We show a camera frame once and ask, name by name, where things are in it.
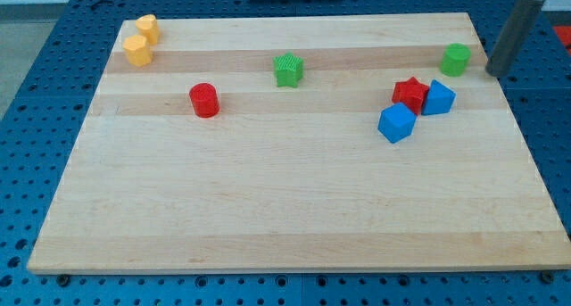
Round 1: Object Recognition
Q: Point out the red cylinder block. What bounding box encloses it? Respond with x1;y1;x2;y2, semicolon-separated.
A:
189;83;220;118

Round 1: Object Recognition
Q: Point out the green star block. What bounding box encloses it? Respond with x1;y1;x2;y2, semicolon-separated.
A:
273;52;304;88

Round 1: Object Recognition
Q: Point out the blue wedge block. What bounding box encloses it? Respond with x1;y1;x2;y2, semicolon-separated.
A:
421;79;456;115

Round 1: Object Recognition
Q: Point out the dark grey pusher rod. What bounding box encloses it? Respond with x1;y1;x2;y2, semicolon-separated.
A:
485;0;544;78

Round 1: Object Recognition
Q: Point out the wooden board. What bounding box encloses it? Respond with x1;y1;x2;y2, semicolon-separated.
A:
28;12;570;275

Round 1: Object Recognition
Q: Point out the yellow block rear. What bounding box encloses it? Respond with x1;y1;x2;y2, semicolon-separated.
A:
135;14;161;45

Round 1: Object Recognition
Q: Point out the blue cube block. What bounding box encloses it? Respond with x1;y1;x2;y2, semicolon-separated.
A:
377;103;417;144

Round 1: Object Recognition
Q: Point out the yellow hexagon block front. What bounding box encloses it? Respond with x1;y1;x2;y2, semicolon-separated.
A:
122;35;153;67

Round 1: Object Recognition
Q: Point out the red object at right edge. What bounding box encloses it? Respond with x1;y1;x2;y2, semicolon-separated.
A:
553;25;571;54

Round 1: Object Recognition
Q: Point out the red star block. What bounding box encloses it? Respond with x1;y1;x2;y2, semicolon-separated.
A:
392;77;429;115

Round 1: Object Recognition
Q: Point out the green cylinder block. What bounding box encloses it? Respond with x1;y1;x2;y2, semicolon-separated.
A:
440;43;471;77

